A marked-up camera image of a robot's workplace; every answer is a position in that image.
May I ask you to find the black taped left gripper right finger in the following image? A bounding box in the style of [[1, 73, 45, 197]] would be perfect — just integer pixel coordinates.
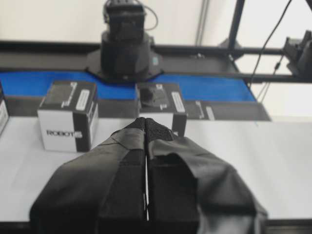
[[145, 118, 268, 234]]

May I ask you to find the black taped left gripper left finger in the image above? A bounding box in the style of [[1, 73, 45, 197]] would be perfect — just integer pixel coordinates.
[[29, 117, 146, 234]]

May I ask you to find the black white box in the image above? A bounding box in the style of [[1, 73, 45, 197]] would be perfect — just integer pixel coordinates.
[[0, 84, 9, 134], [135, 82, 187, 137], [37, 80, 98, 152], [185, 100, 215, 121]]

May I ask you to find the black aluminium frame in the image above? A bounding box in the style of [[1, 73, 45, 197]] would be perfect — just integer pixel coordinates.
[[0, 0, 312, 83]]

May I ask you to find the black hanging cable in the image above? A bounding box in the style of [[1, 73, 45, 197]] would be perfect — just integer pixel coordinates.
[[247, 0, 293, 103]]

